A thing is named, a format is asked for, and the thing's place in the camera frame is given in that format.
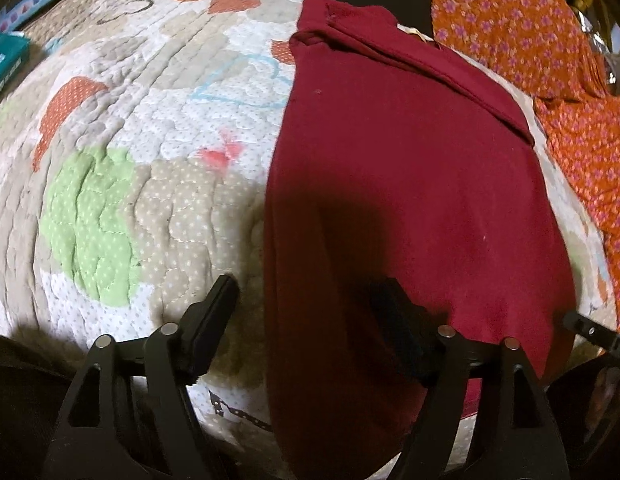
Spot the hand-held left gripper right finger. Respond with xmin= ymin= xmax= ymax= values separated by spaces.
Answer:
xmin=367 ymin=277 xmax=573 ymax=480

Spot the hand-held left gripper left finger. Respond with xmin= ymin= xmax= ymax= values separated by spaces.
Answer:
xmin=42 ymin=274 xmax=241 ymax=480

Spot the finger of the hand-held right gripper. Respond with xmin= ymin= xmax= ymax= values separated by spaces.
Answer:
xmin=562 ymin=310 xmax=620 ymax=355

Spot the maroon sweater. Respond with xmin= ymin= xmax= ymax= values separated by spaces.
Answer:
xmin=262 ymin=0 xmax=577 ymax=480

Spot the patchwork quilt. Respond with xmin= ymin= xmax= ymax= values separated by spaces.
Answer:
xmin=0 ymin=0 xmax=620 ymax=480

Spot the clear bottle with yellow cap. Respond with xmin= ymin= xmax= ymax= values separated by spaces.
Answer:
xmin=565 ymin=0 xmax=620 ymax=96

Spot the orange floral cloth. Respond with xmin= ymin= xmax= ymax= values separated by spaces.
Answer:
xmin=424 ymin=0 xmax=620 ymax=333

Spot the teal box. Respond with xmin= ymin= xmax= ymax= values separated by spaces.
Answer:
xmin=0 ymin=31 xmax=31 ymax=106

